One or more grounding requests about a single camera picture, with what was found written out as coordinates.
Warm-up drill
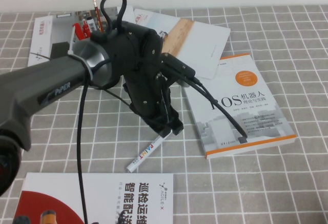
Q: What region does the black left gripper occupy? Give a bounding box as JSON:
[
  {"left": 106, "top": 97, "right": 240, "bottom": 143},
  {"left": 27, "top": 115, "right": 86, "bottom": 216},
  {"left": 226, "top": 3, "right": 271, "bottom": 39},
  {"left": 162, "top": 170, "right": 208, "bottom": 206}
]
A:
[{"left": 122, "top": 69, "right": 185, "bottom": 137}]

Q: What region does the white PAINT marker pen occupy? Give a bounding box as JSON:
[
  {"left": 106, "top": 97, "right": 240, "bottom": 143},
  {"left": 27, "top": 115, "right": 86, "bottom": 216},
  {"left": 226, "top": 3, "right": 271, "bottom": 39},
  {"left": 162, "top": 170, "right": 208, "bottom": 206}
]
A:
[{"left": 126, "top": 133, "right": 171, "bottom": 172}]

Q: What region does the slim red pen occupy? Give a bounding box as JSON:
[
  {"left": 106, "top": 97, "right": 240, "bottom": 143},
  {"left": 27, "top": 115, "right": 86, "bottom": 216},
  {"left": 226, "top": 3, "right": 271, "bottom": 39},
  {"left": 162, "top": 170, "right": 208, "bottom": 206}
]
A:
[{"left": 81, "top": 20, "right": 92, "bottom": 40}]

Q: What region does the red pen with thick cap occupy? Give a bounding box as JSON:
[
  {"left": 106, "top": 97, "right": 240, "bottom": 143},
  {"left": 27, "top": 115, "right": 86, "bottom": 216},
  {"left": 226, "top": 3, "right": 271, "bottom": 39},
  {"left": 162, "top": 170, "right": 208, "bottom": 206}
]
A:
[{"left": 72, "top": 23, "right": 83, "bottom": 43}]

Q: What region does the white orange ROS book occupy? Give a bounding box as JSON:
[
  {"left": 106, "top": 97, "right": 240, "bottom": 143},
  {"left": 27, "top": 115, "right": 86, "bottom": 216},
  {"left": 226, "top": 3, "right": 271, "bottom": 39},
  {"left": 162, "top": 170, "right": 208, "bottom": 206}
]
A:
[{"left": 182, "top": 53, "right": 296, "bottom": 160}]

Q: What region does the white red AgileX brochure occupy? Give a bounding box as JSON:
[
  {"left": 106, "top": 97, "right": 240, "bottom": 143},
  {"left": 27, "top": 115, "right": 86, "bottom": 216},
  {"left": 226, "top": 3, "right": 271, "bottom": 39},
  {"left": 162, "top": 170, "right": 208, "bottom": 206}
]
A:
[{"left": 12, "top": 172, "right": 174, "bottom": 224}]

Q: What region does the brochure with desert photo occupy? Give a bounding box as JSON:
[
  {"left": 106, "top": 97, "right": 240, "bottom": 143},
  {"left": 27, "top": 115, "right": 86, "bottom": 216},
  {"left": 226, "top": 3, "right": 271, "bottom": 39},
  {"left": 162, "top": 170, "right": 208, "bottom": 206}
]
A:
[{"left": 133, "top": 8, "right": 231, "bottom": 80}]

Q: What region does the grey checked tablecloth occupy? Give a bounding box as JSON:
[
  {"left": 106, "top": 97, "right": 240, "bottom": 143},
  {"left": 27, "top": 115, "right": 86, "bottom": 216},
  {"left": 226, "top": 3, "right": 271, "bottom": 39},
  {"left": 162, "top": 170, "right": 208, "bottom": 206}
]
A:
[{"left": 0, "top": 3, "right": 328, "bottom": 224}]

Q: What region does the white marker with barcode label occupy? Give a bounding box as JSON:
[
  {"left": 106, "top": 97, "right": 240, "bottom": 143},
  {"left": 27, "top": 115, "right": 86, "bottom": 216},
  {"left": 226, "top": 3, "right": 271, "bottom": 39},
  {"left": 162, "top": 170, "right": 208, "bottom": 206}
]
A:
[{"left": 87, "top": 16, "right": 97, "bottom": 34}]

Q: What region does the white zip tie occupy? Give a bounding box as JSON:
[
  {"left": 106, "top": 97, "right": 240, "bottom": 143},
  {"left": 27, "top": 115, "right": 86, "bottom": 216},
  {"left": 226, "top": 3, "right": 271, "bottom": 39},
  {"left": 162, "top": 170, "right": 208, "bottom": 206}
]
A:
[{"left": 67, "top": 26, "right": 77, "bottom": 56}]

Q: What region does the red black striped pencil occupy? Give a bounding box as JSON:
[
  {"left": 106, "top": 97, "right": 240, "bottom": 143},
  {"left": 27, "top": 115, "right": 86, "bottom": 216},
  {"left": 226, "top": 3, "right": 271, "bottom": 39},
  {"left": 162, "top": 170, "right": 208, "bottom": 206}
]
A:
[{"left": 92, "top": 0, "right": 101, "bottom": 34}]

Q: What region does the brochure with office photo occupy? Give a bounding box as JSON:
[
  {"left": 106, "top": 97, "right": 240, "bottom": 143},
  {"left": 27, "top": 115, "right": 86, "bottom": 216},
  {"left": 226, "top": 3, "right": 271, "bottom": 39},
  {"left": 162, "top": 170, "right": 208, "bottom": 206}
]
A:
[{"left": 27, "top": 5, "right": 135, "bottom": 67}]

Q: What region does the black camera cable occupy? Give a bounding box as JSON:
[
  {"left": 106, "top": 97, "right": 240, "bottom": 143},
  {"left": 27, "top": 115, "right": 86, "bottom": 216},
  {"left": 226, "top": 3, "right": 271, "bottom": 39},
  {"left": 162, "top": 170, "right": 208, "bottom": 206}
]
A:
[{"left": 189, "top": 76, "right": 249, "bottom": 143}]

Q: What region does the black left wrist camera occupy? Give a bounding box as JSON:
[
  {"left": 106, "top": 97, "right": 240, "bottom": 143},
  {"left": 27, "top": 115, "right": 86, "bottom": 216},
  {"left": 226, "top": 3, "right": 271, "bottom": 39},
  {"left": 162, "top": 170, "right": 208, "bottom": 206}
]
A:
[{"left": 160, "top": 52, "right": 197, "bottom": 80}]

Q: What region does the long black cable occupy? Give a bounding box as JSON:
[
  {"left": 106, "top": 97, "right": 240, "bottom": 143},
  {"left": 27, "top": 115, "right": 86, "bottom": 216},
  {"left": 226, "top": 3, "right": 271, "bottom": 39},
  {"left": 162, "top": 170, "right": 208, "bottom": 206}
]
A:
[{"left": 76, "top": 59, "right": 114, "bottom": 224}]

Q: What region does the black looped cable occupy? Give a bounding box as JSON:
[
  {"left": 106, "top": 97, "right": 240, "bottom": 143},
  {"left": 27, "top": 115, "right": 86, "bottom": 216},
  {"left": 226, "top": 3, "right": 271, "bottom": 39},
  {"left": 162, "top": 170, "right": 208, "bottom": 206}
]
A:
[{"left": 99, "top": 0, "right": 128, "bottom": 34}]

